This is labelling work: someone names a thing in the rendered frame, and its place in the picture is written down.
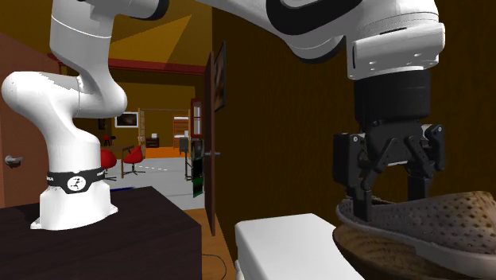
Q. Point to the brown open door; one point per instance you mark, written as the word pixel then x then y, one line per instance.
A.
pixel 209 155

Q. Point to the grey perforated shoe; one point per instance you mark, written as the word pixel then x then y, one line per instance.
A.
pixel 434 225

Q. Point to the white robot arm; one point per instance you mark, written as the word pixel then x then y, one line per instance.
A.
pixel 69 116

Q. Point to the dark small dresser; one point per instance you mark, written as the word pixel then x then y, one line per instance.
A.
pixel 152 142

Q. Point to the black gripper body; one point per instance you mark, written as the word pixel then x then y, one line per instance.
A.
pixel 391 101

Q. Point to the red swivel chair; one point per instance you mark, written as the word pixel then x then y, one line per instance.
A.
pixel 107 159
pixel 134 156

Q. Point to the red framed window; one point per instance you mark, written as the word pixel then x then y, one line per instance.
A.
pixel 197 116

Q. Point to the brown woven basket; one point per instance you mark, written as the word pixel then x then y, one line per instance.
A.
pixel 372 256

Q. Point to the white framed wall picture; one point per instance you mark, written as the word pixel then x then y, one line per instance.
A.
pixel 126 120

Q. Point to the dark framed wall picture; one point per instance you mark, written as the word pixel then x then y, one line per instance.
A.
pixel 219 79

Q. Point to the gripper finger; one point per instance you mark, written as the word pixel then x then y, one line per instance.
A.
pixel 348 159
pixel 420 163

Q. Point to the dark robot stand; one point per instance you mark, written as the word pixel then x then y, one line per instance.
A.
pixel 128 240

